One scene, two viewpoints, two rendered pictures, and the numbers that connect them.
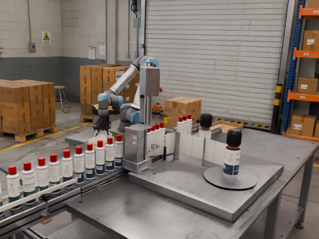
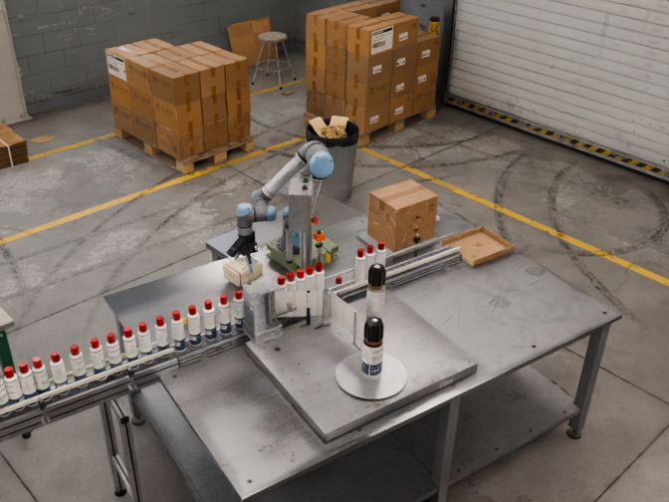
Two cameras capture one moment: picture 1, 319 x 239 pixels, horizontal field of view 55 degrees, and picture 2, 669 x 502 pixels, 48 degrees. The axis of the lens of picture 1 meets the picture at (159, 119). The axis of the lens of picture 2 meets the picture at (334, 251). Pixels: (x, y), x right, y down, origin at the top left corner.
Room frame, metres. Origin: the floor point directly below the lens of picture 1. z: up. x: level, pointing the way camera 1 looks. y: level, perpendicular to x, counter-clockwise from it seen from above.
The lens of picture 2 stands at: (-0.74, -1.07, 3.04)
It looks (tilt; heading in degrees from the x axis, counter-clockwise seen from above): 32 degrees down; 19
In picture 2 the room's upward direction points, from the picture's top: 1 degrees clockwise
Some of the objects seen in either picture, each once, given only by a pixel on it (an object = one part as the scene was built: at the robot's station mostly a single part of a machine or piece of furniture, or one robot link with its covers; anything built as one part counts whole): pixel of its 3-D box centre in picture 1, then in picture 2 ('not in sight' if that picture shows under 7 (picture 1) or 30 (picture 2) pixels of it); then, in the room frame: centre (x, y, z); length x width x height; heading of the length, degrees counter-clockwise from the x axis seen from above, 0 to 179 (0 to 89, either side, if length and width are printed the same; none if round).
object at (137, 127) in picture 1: (138, 127); (261, 286); (1.77, 0.12, 1.14); 0.14 x 0.11 x 0.01; 143
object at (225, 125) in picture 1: (224, 126); (478, 245); (2.96, -0.65, 0.85); 0.30 x 0.26 x 0.04; 143
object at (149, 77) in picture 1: (149, 80); (301, 204); (2.13, 0.08, 1.38); 0.17 x 0.10 x 0.19; 18
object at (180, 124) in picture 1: (180, 129); (359, 267); (2.31, -0.16, 0.98); 0.05 x 0.05 x 0.20
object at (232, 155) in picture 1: (232, 153); (372, 348); (1.66, -0.43, 1.04); 0.09 x 0.09 x 0.29
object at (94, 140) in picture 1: (101, 142); (243, 270); (2.20, 0.43, 0.89); 0.16 x 0.12 x 0.07; 153
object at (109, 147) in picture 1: (109, 154); (224, 314); (1.71, 0.29, 0.98); 0.05 x 0.05 x 0.20
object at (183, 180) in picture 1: (210, 172); (359, 357); (1.79, -0.33, 0.86); 0.80 x 0.67 x 0.05; 143
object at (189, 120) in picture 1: (188, 126); (380, 259); (2.41, -0.24, 0.98); 0.05 x 0.05 x 0.20
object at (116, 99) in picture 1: (114, 100); (263, 211); (2.30, 0.35, 1.20); 0.11 x 0.11 x 0.08; 33
